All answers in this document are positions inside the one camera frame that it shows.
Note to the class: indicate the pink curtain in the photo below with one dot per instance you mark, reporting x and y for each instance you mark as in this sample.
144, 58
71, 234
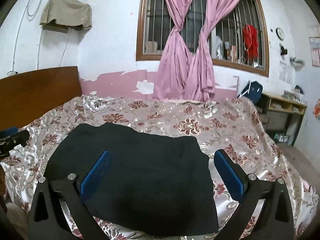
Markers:
200, 84
175, 60

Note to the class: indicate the brown wooden headboard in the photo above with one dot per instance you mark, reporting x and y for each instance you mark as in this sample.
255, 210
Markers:
28, 96

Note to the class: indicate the beige cloth covered box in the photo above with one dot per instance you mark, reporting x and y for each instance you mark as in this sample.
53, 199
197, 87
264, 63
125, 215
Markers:
63, 15

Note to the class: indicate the dark blue bag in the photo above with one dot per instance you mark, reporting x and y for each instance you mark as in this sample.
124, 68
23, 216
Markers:
252, 91

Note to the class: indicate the row of wall certificates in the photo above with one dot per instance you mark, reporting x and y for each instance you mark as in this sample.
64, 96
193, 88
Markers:
314, 40

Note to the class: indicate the brown framed barred window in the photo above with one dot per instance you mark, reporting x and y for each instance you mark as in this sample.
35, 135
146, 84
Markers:
155, 24

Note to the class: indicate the red hanging cloth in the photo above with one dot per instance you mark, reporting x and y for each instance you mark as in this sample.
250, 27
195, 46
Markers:
250, 36

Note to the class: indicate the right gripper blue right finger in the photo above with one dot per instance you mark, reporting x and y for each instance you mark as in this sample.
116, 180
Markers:
276, 218

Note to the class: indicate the left pink curtain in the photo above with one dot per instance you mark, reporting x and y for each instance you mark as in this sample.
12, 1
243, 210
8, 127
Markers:
175, 60

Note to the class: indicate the right pink curtain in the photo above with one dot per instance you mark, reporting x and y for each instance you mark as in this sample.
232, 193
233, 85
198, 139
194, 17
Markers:
200, 84

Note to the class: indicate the wooden shelf unit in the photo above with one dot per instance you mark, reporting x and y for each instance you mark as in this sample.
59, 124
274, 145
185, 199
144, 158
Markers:
283, 117

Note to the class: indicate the floral satin bedspread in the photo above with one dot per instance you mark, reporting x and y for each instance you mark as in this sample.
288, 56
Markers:
233, 125

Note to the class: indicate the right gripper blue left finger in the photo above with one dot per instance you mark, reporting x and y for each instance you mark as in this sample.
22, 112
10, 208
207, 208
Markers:
47, 220

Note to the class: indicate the black padded jacket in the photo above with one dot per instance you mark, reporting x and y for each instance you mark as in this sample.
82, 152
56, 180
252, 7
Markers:
155, 184

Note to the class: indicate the round wall clock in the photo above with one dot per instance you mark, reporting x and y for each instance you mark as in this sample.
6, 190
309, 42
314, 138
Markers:
280, 34

